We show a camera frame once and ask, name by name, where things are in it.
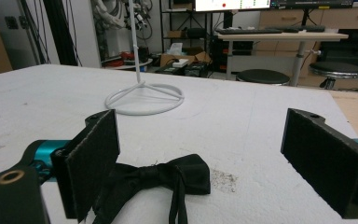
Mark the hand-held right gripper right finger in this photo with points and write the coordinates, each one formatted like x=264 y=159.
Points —
x=326 y=161

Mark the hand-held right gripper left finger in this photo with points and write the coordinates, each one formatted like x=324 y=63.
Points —
x=90 y=161

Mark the black bow tie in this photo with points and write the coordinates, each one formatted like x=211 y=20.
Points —
x=155 y=183

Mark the black round stool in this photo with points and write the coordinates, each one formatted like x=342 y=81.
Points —
x=262 y=76
x=337 y=70

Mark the cardboard box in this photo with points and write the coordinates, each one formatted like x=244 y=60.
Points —
x=183 y=57

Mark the wooden drawer cabinet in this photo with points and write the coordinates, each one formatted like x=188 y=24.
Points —
x=338 y=18

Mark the black keyboard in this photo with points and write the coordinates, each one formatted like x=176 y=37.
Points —
x=248 y=31

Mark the dark computer monitor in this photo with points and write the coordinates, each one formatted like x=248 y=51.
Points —
x=310 y=3

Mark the black metal shelf rack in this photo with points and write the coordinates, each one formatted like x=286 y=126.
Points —
x=183 y=28

